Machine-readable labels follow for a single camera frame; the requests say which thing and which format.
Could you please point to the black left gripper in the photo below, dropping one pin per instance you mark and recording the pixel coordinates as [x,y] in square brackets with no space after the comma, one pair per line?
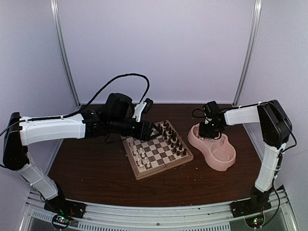
[145,135]

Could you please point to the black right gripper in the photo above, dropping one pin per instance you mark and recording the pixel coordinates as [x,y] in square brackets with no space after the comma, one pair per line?
[202,132]

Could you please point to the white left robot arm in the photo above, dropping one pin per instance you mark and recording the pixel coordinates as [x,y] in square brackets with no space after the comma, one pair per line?
[23,131]

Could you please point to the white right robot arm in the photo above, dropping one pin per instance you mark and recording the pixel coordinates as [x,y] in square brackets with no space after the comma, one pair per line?
[276,129]

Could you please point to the dark chess pieces row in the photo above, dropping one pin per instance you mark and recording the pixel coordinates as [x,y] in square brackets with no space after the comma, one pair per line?
[169,144]

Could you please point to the wooden chess board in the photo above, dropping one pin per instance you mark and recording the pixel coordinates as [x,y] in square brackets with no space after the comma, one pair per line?
[158,164]

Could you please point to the right circuit board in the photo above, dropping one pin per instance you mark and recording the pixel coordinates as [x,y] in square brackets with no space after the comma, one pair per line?
[255,222]

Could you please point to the circuit board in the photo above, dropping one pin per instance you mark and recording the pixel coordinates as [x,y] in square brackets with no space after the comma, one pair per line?
[255,222]
[60,222]

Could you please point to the left circuit board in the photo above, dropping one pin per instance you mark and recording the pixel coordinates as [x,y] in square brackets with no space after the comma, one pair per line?
[60,222]

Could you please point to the pink double pet bowl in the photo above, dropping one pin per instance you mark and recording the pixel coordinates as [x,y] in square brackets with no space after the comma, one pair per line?
[219,154]

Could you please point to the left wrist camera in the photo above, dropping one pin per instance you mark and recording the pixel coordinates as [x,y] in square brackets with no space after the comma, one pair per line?
[142,108]

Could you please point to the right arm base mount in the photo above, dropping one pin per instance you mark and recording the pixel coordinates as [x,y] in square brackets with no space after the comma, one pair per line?
[246,207]

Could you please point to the aluminium front rail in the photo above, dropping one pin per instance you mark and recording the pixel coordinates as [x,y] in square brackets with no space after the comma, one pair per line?
[211,217]

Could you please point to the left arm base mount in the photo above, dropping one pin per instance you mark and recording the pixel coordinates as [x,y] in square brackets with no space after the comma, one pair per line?
[69,209]

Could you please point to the right aluminium frame post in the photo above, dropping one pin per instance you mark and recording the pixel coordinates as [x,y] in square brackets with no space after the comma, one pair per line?
[249,51]

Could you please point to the aluminium frame post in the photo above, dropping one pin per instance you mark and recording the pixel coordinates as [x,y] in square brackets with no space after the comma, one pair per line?
[249,51]
[64,57]

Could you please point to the left aluminium frame post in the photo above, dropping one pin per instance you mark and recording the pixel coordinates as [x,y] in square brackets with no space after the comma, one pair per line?
[64,57]

